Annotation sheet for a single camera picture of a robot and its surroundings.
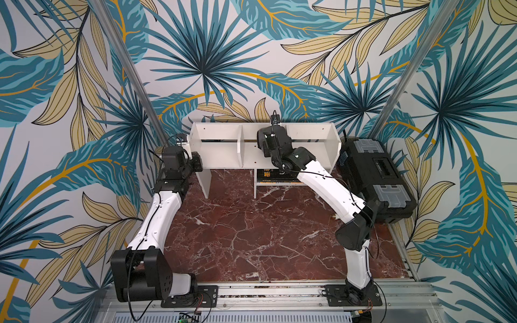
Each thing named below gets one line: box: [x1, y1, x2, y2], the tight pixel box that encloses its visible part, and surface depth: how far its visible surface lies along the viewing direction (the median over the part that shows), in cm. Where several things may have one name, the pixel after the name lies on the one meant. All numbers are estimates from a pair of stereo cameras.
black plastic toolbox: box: [337, 137, 417, 225], surface depth 90 cm
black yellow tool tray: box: [256, 168, 304, 184], surface depth 92 cm
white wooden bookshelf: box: [187, 122, 342, 199], surface depth 85 cm
